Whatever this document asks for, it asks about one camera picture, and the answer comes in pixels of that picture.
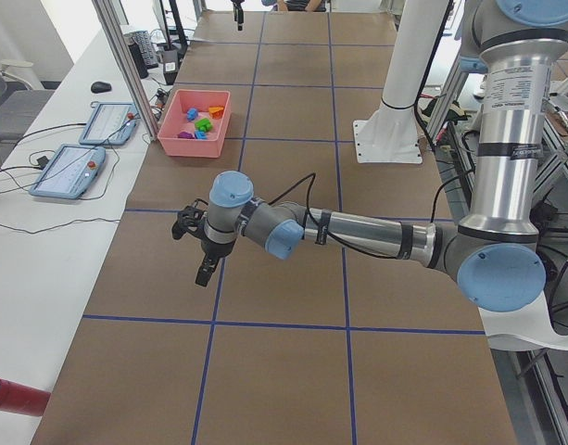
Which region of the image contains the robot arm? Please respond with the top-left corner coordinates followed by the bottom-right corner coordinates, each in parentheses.
top-left (171, 1), bottom-right (568, 312)

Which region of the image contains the aluminium frame post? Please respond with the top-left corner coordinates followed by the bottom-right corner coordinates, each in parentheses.
top-left (92, 0), bottom-right (158, 141)

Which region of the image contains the orange toy block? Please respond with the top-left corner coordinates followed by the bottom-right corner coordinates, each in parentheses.
top-left (208, 106), bottom-right (225, 120)

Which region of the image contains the far teach pendant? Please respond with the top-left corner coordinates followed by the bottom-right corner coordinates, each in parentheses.
top-left (79, 102), bottom-right (139, 146)

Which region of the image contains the teach pendant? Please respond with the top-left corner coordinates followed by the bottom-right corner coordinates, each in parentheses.
top-left (29, 144), bottom-right (107, 199)
top-left (79, 102), bottom-right (139, 146)

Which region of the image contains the black computer mouse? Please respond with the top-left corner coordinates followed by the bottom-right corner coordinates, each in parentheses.
top-left (90, 81), bottom-right (112, 94)

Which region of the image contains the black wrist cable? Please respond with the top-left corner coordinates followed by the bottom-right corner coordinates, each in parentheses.
top-left (269, 172), bottom-right (400, 261)

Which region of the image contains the red cylinder bottle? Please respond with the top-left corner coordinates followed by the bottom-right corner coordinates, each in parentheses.
top-left (0, 378), bottom-right (51, 416)

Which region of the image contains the white chair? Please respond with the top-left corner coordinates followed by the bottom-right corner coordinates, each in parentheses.
top-left (479, 292), bottom-right (568, 351)

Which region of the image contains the near teach pendant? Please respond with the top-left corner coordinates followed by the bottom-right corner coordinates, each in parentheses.
top-left (29, 144), bottom-right (107, 199)

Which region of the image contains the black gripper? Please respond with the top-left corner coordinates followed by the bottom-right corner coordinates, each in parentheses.
top-left (171, 198), bottom-right (234, 286)

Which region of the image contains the small blue toy block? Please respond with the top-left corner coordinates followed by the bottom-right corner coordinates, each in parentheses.
top-left (186, 108), bottom-right (198, 121)

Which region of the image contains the pink plastic box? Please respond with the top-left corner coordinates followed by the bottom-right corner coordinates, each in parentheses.
top-left (158, 89), bottom-right (232, 159)

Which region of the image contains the green toy block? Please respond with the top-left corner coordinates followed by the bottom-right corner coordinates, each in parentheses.
top-left (195, 118), bottom-right (214, 133)

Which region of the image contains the black keyboard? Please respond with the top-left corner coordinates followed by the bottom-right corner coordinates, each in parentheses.
top-left (124, 31), bottom-right (158, 79)

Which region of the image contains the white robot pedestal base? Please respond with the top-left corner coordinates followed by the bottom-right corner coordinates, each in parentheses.
top-left (353, 0), bottom-right (450, 164)

